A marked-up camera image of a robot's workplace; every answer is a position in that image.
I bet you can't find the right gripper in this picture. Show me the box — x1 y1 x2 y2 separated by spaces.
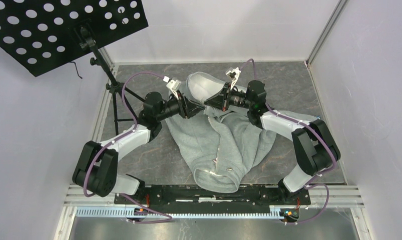
204 82 253 112

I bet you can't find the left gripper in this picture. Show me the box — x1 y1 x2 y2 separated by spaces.
156 89 205 122

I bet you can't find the grey zip-up jacket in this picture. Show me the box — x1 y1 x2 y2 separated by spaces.
164 71 321 194

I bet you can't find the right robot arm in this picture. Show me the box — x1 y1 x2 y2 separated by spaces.
198 80 341 204

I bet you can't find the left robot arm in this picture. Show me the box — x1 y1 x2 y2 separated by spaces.
72 92 205 204

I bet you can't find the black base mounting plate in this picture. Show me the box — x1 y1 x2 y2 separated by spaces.
132 184 311 214

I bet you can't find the black perforated music stand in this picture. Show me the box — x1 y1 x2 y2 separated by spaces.
0 0 148 133

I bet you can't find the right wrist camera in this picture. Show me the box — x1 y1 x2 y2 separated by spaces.
225 67 241 90

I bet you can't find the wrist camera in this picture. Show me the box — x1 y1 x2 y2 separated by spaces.
163 76 182 100
225 67 241 90

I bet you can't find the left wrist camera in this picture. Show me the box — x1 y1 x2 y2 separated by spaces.
163 76 182 100

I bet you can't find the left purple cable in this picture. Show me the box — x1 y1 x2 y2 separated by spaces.
83 71 173 224

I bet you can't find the aluminium toothed rail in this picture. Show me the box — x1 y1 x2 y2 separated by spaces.
76 206 298 220

